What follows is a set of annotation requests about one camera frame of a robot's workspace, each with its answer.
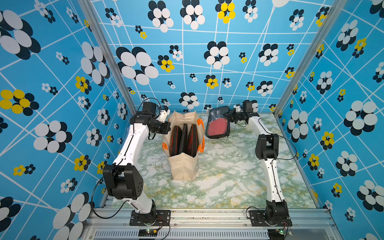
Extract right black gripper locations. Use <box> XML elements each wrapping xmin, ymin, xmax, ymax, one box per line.
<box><xmin>222</xmin><ymin>108</ymin><xmax>245</xmax><ymax>124</ymax></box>

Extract beige canvas bag orange handles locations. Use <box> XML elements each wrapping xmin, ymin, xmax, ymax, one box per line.
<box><xmin>162</xmin><ymin>112</ymin><xmax>205</xmax><ymax>181</ymax></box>

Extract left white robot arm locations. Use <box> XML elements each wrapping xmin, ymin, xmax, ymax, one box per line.
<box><xmin>103</xmin><ymin>102</ymin><xmax>171</xmax><ymax>224</ymax></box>

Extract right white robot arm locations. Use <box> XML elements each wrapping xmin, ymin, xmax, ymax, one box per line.
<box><xmin>229</xmin><ymin>100</ymin><xmax>292</xmax><ymax>226</ymax></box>

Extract left green circuit board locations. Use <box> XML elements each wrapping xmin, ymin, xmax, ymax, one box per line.
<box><xmin>138</xmin><ymin>229</ymin><xmax>159</xmax><ymax>239</ymax></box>

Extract green circuit board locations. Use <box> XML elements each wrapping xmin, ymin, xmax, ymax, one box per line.
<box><xmin>138</xmin><ymin>229</ymin><xmax>159</xmax><ymax>239</ymax></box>
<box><xmin>268</xmin><ymin>230</ymin><xmax>287</xmax><ymax>240</ymax></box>

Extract right green circuit board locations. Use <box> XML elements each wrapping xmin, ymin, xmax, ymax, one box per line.
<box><xmin>268</xmin><ymin>230</ymin><xmax>287</xmax><ymax>240</ymax></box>

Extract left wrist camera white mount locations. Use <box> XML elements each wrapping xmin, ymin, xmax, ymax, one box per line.
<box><xmin>157</xmin><ymin>110</ymin><xmax>169</xmax><ymax>123</ymax></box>

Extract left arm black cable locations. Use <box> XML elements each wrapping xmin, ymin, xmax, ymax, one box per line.
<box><xmin>90</xmin><ymin>97</ymin><xmax>163</xmax><ymax>220</ymax></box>

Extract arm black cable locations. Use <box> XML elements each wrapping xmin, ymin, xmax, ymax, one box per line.
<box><xmin>90</xmin><ymin>97</ymin><xmax>163</xmax><ymax>220</ymax></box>
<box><xmin>245</xmin><ymin>115</ymin><xmax>298</xmax><ymax>223</ymax></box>

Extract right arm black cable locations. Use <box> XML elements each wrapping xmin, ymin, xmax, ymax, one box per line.
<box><xmin>245</xmin><ymin>115</ymin><xmax>298</xmax><ymax>223</ymax></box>

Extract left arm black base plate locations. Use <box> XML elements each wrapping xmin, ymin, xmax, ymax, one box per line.
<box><xmin>130</xmin><ymin>210</ymin><xmax>171</xmax><ymax>227</ymax></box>

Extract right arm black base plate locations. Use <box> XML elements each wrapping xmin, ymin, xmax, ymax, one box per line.
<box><xmin>246</xmin><ymin>210</ymin><xmax>293</xmax><ymax>228</ymax></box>

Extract aluminium front rail frame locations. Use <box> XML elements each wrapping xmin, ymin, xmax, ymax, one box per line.
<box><xmin>81</xmin><ymin>208</ymin><xmax>343</xmax><ymax>240</ymax></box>

